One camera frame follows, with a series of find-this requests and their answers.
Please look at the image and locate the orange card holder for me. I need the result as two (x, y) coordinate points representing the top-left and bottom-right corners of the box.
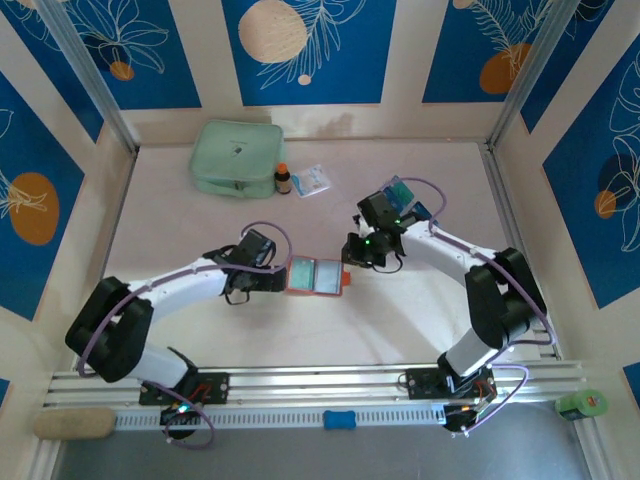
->
(284, 255), (352, 299)

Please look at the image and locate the white blue paper packet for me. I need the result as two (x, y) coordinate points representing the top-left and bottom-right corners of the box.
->
(291, 164), (332, 200)

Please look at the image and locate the brown bottle orange cap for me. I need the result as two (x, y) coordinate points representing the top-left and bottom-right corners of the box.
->
(274, 162), (293, 195)

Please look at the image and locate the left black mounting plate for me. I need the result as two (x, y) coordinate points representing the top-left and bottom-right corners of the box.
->
(138, 372), (231, 406)

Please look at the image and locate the black mounting plate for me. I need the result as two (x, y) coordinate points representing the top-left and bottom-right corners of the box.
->
(138, 372), (231, 406)
(405, 367), (497, 401)

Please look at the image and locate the mint green zipper pouch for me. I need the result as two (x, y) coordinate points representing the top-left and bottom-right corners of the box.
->
(188, 119), (286, 200)

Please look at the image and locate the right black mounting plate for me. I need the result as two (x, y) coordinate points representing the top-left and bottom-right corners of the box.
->
(405, 367), (497, 401)

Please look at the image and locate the blue bone-shaped clip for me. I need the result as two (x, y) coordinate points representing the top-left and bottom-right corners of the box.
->
(322, 409), (357, 431)

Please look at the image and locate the beige oblong block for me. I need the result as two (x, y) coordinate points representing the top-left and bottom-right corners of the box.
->
(32, 407), (117, 441)

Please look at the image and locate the green tape roll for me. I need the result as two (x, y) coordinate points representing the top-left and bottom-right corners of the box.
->
(555, 389), (609, 420)

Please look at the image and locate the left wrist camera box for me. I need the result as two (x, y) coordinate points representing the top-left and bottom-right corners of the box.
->
(233, 228), (277, 267)

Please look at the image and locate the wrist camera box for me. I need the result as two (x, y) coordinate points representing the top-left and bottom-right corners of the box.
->
(355, 191), (402, 230)
(233, 228), (277, 267)

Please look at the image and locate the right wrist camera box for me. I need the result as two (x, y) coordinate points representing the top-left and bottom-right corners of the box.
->
(355, 191), (402, 230)

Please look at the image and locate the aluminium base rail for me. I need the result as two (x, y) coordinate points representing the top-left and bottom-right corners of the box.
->
(42, 358), (587, 410)

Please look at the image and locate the white slotted cable duct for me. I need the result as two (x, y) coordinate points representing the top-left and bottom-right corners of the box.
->
(113, 403), (449, 431)

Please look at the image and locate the aluminium side rail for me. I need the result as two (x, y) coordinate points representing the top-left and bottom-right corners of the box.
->
(480, 143), (562, 361)

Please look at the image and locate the black base cable hub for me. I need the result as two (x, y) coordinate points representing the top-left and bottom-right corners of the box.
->
(158, 404), (203, 442)
(442, 402), (485, 438)

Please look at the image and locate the aluminium frame post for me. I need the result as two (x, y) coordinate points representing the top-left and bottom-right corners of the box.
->
(487, 0), (586, 150)
(35, 0), (140, 155)

